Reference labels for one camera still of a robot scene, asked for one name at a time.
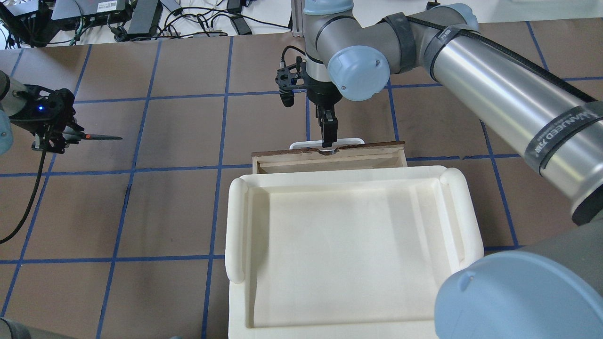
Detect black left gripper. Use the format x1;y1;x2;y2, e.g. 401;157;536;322
26;87;76;153

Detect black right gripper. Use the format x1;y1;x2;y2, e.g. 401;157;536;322
306;80;343;147

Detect grey orange handled scissors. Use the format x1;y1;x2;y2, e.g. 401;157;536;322
62;127;123;144

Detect wooden drawer with white handle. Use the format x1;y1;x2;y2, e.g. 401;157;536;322
251;138;408;174

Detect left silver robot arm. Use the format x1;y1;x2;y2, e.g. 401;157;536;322
0;72;84;154

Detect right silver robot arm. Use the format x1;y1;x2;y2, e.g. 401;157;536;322
305;3;602;339

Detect white plastic drawer cabinet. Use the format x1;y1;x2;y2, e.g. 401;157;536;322
225;166;484;339

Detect black power adapter brick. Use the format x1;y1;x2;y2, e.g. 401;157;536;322
127;0;163;40

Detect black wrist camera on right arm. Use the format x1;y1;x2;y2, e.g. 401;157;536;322
274;45;307;107

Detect tangled black background cables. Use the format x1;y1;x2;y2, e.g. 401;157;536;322
0;0;291;48

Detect aluminium frame post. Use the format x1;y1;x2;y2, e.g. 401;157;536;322
290;0;310;38

